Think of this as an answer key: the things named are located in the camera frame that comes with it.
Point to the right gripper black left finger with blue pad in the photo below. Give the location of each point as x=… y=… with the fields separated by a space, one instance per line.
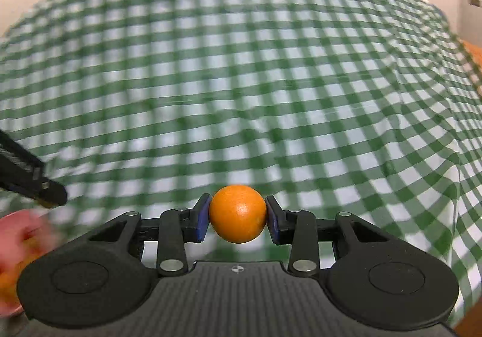
x=176 y=228

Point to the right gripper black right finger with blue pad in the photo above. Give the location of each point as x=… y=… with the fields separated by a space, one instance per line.
x=299 y=230

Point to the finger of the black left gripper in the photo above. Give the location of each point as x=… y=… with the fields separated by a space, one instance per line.
x=51 y=194

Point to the orange tangerine front cluster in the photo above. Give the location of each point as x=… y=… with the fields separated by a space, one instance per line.
x=238 y=213

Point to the pink round plate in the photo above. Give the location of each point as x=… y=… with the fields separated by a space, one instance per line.
x=25 y=236

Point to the orange tangerine on plate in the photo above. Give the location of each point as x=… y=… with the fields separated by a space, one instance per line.
x=14 y=259

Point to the green white checkered cloth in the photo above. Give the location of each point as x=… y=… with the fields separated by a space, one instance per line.
x=366 y=106

